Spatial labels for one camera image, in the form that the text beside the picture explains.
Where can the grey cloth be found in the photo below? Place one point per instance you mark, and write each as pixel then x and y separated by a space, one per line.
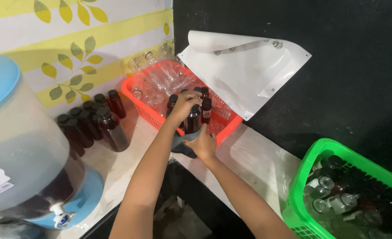
pixel 182 144

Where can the heap of mixed bottles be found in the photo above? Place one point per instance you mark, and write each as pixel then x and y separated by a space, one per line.
pixel 348 199

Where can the person's left hand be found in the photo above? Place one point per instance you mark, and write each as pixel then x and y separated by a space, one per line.
pixel 181 108

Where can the person's left fingers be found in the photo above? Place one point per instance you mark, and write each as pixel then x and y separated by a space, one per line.
pixel 192 97

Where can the red plastic basket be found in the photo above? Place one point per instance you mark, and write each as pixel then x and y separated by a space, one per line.
pixel 224 118

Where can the green plastic basket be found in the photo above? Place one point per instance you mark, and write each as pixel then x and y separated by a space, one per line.
pixel 297 196

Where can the white dispenser tap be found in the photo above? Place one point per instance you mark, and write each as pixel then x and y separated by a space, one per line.
pixel 62 215

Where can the white curled paper sheet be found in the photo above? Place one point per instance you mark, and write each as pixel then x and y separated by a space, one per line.
pixel 242 73

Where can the dark brown capped bottle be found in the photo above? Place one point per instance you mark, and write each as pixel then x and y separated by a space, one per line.
pixel 197 89
pixel 184 90
pixel 205 92
pixel 192 121
pixel 206 111
pixel 172 101

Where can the cluster of dark filled bottles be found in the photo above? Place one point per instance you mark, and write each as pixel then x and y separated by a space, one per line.
pixel 109 127

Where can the pile of clear empty bottles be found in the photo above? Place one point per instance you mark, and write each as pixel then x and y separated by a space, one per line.
pixel 159 81

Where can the blue translucent water dispenser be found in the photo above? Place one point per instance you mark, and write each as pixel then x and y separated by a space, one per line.
pixel 26 146

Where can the person's right hand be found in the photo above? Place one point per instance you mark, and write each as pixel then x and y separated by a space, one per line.
pixel 204 144

